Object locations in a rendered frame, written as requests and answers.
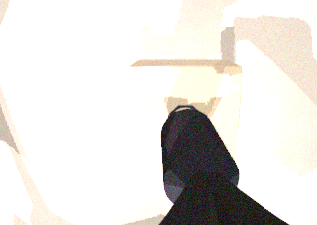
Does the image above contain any tan rectangular block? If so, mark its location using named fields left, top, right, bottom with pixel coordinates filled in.
left=128, top=59, right=242, bottom=169

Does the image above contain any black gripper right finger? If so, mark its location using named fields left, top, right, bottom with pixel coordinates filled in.
left=205, top=172, right=289, bottom=225

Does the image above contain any black marker cap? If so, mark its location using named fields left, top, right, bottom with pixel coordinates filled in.
left=161, top=109, right=241, bottom=204

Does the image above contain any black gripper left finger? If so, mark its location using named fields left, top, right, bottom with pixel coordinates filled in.
left=159, top=172, right=210, bottom=225

